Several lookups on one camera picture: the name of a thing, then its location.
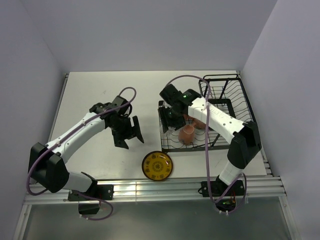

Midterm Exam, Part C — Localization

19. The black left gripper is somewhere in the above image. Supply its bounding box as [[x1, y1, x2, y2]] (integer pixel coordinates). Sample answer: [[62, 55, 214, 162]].
[[108, 115, 143, 149]]

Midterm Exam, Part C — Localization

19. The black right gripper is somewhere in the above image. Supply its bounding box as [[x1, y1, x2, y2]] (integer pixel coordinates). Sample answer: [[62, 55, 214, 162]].
[[158, 104, 187, 133]]

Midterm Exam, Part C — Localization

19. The pink mug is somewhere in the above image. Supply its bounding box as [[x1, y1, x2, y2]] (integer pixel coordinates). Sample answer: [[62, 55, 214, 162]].
[[183, 114, 195, 124], [178, 124, 195, 146]]

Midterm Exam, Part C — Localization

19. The red floral patterned bowl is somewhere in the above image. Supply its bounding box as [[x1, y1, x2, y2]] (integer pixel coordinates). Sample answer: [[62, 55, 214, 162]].
[[192, 118, 206, 130]]

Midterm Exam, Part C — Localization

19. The yellow patterned plate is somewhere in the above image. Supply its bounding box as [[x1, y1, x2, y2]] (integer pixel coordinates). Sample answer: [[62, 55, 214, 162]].
[[141, 151, 174, 182]]

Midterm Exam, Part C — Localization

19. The clear shot glass front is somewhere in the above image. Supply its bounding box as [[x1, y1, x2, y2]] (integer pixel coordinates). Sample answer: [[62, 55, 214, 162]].
[[165, 127, 175, 136]]

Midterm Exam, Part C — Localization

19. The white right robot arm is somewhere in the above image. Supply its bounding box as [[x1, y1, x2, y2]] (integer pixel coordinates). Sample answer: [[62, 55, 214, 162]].
[[158, 84, 262, 195]]

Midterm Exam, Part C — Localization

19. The black wire dish rack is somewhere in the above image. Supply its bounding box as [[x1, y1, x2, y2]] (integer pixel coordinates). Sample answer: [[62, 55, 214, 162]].
[[159, 74, 261, 156]]

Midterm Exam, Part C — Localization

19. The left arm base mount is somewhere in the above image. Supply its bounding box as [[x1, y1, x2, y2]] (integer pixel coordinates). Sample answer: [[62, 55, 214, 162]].
[[67, 184, 114, 221]]

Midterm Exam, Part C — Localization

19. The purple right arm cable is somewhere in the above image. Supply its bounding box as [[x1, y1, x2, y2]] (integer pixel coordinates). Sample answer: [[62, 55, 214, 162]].
[[166, 74, 248, 215]]

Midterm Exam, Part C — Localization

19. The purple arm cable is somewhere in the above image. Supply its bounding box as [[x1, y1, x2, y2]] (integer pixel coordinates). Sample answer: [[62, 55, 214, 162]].
[[166, 74, 248, 215], [26, 86, 137, 221]]

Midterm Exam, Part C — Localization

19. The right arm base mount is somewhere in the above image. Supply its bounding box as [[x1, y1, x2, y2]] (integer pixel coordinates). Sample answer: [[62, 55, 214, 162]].
[[198, 179, 247, 212]]

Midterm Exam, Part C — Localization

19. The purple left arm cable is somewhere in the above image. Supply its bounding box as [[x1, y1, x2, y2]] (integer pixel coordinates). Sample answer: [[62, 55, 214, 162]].
[[26, 86, 137, 221]]

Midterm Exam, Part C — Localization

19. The aluminium rail frame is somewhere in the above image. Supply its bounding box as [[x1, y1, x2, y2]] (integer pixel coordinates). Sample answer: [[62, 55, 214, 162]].
[[14, 172, 301, 240]]

